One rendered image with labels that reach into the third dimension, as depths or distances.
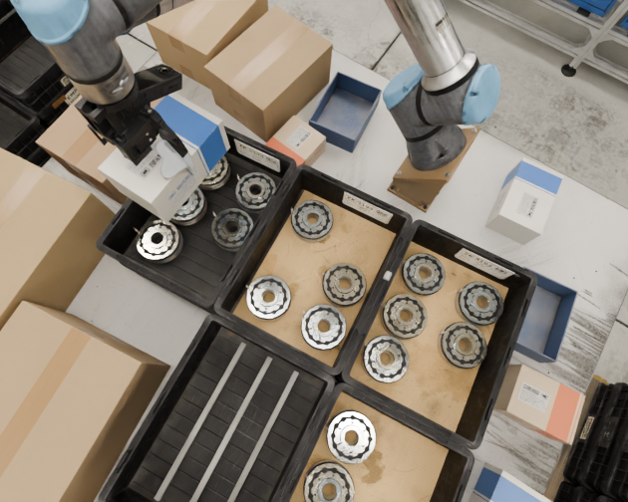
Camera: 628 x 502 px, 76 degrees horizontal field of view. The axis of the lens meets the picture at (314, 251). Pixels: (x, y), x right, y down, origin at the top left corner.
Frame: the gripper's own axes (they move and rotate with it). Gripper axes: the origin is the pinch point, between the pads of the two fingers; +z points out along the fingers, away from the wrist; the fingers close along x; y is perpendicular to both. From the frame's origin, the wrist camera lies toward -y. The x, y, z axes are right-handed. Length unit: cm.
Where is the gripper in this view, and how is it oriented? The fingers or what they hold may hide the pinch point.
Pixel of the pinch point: (165, 151)
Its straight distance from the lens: 81.6
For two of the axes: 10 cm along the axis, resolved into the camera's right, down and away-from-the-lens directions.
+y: -5.5, 7.9, -2.7
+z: -0.3, 3.0, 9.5
